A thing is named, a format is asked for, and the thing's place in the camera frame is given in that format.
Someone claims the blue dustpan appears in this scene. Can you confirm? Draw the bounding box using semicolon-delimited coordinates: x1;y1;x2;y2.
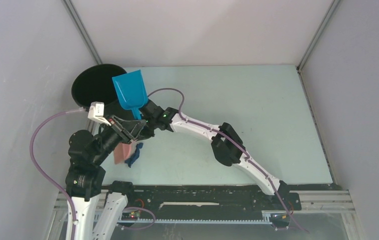
112;70;148;120

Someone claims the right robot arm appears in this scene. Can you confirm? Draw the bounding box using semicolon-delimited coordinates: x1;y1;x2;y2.
139;100;290;209

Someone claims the black trash bin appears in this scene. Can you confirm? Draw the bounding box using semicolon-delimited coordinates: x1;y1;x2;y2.
71;63;136;135

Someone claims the pink hand brush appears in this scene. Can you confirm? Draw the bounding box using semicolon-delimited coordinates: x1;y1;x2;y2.
113;143;134;165

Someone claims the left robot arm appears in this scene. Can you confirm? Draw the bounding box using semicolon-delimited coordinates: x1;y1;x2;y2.
65;115;147;240

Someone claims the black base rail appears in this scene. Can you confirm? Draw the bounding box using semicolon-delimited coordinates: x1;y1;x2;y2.
120;185;302;223

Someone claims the blue paper scrap left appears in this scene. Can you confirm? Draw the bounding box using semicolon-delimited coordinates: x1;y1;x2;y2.
124;142;144;168

